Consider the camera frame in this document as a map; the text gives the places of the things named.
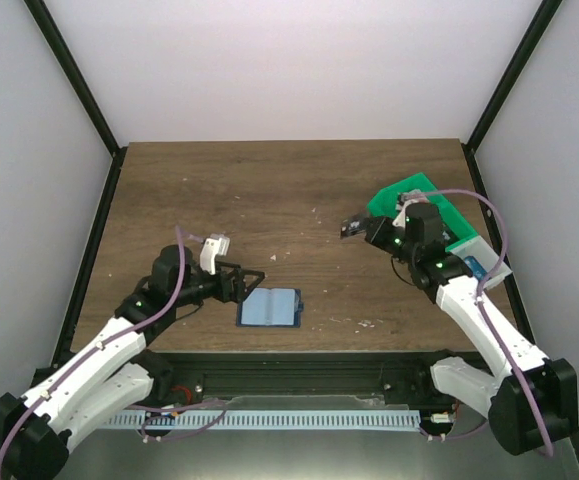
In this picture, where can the black frame post right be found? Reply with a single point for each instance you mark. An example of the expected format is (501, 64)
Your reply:
(531, 38)

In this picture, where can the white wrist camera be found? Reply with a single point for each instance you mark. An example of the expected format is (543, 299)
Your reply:
(403, 202)
(215, 245)

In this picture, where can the black frame post left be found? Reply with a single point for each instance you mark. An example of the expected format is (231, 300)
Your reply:
(62, 53)

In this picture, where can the black front frame rail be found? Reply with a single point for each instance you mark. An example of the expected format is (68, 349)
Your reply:
(399, 378)

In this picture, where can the black frame post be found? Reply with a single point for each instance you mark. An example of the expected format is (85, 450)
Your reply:
(62, 53)
(531, 38)

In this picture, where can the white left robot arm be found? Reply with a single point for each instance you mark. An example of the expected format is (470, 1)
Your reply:
(116, 370)

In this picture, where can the green bin middle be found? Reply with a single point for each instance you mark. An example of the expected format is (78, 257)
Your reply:
(460, 231)

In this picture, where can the light blue slotted cable duct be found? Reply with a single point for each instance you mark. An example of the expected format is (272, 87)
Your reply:
(270, 420)

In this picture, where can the white bin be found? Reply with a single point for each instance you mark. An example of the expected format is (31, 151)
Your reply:
(481, 250)

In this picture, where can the blue card in bin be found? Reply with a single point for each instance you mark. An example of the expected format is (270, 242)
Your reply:
(477, 269)

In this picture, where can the green bin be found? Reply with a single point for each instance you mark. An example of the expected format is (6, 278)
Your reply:
(387, 201)
(460, 231)

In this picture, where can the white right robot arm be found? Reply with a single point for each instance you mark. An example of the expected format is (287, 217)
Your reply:
(529, 400)

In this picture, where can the green bin far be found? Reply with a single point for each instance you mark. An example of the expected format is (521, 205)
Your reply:
(387, 201)

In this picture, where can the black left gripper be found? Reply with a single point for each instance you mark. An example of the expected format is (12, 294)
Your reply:
(239, 294)

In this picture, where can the metal front plate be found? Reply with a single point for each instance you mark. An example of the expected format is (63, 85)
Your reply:
(469, 451)

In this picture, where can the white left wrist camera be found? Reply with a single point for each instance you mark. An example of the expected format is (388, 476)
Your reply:
(215, 245)

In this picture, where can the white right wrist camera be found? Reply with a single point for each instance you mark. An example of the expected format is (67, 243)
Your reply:
(403, 202)

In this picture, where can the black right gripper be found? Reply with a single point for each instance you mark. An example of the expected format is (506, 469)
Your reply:
(376, 238)

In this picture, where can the blue leather card holder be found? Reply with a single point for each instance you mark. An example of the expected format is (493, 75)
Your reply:
(271, 308)

